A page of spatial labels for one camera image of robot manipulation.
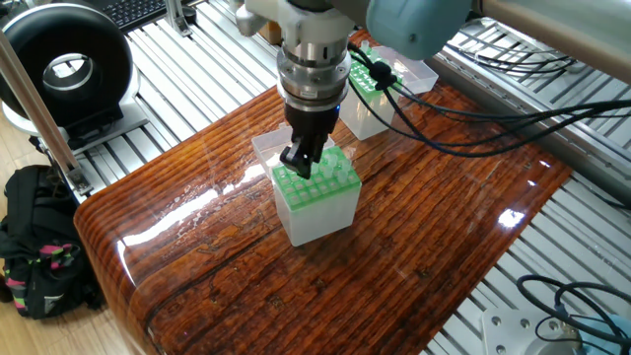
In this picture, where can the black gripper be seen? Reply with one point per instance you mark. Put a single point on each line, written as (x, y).
(314, 118)

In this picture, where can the translucent tip box green rack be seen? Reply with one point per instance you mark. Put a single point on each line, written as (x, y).
(375, 118)
(315, 217)

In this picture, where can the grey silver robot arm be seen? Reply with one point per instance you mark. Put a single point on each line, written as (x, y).
(314, 59)

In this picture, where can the clear hinged box lid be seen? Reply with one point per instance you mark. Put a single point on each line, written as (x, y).
(419, 71)
(264, 148)

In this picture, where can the glossy wooden board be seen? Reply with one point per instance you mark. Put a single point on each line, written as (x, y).
(345, 276)

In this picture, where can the black round fan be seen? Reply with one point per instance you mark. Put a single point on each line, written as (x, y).
(104, 59)

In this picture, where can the black keyboard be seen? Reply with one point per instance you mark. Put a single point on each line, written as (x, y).
(133, 10)

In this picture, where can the black backpack pink trim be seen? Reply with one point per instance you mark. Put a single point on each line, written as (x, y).
(39, 237)

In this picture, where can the slim aluminium post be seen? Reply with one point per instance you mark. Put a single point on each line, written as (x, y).
(35, 108)

